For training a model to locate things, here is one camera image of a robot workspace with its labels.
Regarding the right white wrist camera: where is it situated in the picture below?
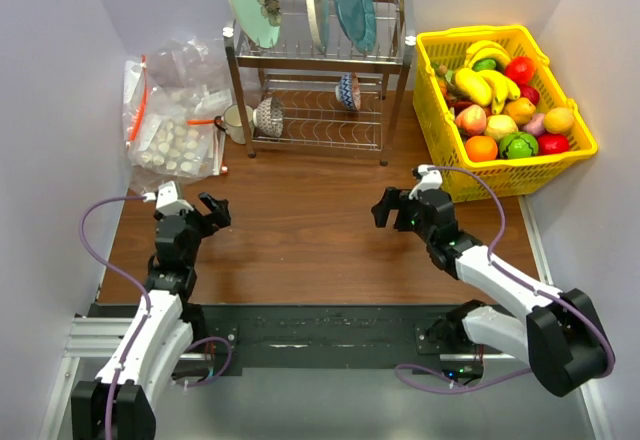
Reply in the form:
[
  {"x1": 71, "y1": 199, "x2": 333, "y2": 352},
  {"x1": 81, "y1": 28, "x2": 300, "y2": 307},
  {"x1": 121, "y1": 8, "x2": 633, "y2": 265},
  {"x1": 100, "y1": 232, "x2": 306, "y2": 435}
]
[{"x1": 408, "y1": 164, "x2": 442, "y2": 200}]

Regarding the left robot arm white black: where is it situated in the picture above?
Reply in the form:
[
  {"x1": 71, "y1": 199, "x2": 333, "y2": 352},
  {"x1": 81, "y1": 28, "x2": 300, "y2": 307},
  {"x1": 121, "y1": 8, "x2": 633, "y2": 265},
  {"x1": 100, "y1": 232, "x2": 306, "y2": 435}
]
[{"x1": 70, "y1": 181, "x2": 232, "y2": 439}]

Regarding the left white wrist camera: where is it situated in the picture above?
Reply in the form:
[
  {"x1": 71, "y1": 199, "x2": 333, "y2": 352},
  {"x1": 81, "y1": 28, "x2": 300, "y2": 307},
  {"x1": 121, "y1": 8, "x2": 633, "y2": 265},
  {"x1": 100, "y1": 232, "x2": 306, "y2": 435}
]
[{"x1": 155, "y1": 181, "x2": 182, "y2": 215}]

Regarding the cream enamel mug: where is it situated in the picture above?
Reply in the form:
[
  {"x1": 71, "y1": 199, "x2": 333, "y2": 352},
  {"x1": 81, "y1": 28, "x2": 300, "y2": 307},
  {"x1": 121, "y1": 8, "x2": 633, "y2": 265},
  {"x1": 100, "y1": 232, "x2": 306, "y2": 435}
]
[{"x1": 214, "y1": 104, "x2": 246, "y2": 145}]

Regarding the pink yellow peach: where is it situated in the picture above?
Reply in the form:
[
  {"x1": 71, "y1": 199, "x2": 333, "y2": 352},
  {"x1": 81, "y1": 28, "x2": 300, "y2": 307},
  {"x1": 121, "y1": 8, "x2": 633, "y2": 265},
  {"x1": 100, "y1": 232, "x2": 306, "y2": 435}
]
[{"x1": 455, "y1": 105, "x2": 487, "y2": 137}]

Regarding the yellow banana bunch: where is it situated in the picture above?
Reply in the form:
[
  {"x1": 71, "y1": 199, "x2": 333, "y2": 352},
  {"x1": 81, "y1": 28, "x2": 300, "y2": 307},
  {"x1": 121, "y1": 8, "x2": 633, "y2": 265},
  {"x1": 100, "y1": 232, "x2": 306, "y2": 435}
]
[{"x1": 453, "y1": 40, "x2": 521, "y2": 115}]

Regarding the cream white plate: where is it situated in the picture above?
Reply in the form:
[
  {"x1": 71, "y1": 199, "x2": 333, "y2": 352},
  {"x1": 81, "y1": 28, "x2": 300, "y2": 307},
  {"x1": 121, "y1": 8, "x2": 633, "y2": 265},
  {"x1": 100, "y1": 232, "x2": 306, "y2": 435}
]
[{"x1": 305, "y1": 0, "x2": 329, "y2": 54}]

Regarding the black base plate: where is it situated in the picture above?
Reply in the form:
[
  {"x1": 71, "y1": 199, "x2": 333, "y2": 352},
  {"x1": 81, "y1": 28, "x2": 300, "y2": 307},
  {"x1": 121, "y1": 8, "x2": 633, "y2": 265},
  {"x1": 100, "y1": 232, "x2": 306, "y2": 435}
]
[{"x1": 87, "y1": 299, "x2": 516, "y2": 379}]

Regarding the teal blue plate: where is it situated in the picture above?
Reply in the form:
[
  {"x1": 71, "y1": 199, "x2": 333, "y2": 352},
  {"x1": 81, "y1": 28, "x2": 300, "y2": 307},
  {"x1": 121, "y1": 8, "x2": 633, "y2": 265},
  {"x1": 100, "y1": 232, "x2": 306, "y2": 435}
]
[{"x1": 334, "y1": 0, "x2": 377, "y2": 55}]

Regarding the grey patterned bowl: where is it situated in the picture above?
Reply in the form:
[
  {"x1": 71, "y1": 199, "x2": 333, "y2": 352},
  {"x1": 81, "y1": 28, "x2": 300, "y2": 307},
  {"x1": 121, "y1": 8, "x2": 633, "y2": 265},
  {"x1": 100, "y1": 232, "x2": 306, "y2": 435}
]
[{"x1": 253, "y1": 97, "x2": 284, "y2": 138}]

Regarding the metal dish rack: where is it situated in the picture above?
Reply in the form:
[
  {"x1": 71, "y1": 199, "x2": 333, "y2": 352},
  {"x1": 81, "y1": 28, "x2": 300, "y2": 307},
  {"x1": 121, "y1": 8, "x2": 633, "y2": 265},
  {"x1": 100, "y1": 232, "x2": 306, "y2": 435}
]
[{"x1": 223, "y1": 0, "x2": 416, "y2": 165}]

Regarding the zip bag with white pieces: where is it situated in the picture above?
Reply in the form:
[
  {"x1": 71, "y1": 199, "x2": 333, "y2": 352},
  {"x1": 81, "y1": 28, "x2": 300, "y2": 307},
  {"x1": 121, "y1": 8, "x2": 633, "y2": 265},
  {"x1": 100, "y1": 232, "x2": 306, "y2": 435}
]
[{"x1": 123, "y1": 85, "x2": 231, "y2": 194}]

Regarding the yellow pear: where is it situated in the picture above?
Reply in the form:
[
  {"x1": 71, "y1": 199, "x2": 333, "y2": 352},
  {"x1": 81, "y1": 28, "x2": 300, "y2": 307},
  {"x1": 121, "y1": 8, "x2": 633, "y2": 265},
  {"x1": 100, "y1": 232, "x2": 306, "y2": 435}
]
[{"x1": 484, "y1": 115, "x2": 519, "y2": 143}]

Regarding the yellow plastic basket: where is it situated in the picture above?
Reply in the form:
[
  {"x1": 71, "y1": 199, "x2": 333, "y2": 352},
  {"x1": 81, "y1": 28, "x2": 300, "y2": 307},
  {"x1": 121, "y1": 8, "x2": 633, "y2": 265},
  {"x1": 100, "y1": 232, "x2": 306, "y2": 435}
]
[{"x1": 413, "y1": 25, "x2": 597, "y2": 202}]

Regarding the green lime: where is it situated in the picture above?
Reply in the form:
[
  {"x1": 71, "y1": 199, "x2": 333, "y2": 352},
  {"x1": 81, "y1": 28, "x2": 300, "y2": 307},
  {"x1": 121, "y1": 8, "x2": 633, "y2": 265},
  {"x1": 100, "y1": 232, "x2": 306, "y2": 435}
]
[{"x1": 472, "y1": 58, "x2": 498, "y2": 72}]

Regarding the orange fruit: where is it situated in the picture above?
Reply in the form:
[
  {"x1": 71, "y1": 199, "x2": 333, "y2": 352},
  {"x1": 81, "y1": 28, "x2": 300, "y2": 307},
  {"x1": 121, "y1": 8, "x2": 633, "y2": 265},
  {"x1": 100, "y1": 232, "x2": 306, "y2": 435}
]
[{"x1": 464, "y1": 135, "x2": 499, "y2": 163}]

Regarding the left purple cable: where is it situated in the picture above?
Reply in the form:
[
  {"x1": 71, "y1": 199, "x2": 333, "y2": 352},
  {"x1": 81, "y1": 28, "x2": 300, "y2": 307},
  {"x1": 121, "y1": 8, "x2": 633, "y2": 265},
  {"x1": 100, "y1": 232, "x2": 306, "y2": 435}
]
[{"x1": 81, "y1": 192, "x2": 157, "y2": 440}]

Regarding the red tomato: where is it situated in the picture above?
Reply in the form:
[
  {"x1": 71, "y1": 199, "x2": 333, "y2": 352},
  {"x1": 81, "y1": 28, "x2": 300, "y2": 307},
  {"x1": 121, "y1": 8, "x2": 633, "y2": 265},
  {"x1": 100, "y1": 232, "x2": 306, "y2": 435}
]
[{"x1": 504, "y1": 56, "x2": 536, "y2": 85}]

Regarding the yellow lemon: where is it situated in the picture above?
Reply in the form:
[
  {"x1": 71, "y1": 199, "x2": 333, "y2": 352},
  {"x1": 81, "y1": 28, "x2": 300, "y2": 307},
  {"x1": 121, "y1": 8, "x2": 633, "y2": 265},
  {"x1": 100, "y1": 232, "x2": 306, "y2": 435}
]
[{"x1": 543, "y1": 107, "x2": 576, "y2": 134}]

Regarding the mint green floral plate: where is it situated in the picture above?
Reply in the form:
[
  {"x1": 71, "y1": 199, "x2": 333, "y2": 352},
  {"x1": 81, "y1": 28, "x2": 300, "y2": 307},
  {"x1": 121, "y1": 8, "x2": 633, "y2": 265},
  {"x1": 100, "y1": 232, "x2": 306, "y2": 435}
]
[{"x1": 229, "y1": 0, "x2": 282, "y2": 49}]

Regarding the blue patterned bowl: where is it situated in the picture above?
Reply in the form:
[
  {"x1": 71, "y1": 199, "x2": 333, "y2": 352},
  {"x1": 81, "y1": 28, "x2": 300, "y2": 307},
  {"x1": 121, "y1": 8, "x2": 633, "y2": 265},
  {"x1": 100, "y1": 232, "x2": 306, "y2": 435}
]
[{"x1": 335, "y1": 73, "x2": 361, "y2": 112}]

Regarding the yellow mango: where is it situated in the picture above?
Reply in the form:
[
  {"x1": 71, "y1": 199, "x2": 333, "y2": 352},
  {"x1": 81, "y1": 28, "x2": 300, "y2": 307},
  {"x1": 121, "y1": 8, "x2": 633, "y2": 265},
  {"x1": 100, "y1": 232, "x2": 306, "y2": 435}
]
[{"x1": 503, "y1": 97, "x2": 536, "y2": 126}]

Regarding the aluminium frame rail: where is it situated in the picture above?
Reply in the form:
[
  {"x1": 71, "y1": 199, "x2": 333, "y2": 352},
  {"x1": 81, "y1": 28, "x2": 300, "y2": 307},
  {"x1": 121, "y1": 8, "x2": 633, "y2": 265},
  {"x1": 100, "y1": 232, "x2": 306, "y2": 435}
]
[{"x1": 38, "y1": 318, "x2": 131, "y2": 439}]

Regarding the purple sweet potato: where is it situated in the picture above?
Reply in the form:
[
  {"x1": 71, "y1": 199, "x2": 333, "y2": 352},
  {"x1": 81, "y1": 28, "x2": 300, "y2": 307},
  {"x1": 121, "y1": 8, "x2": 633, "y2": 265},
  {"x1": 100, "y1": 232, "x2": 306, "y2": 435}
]
[{"x1": 521, "y1": 113, "x2": 546, "y2": 138}]

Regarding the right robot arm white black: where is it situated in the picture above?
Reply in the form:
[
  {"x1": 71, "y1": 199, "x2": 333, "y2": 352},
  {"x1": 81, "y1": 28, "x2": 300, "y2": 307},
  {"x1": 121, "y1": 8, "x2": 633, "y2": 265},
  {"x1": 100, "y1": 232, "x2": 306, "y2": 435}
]
[{"x1": 371, "y1": 187, "x2": 615, "y2": 397}]

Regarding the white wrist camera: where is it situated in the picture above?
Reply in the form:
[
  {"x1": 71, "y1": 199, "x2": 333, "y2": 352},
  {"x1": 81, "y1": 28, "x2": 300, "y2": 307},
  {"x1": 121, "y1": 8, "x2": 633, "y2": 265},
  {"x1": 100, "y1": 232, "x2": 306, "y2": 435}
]
[
  {"x1": 155, "y1": 181, "x2": 182, "y2": 215},
  {"x1": 408, "y1": 164, "x2": 442, "y2": 200}
]

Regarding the red small apple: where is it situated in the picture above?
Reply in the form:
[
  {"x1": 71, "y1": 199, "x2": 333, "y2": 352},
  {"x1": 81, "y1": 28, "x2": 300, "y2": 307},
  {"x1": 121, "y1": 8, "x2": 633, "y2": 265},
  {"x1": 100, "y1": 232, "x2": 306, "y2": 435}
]
[{"x1": 519, "y1": 85, "x2": 540, "y2": 106}]

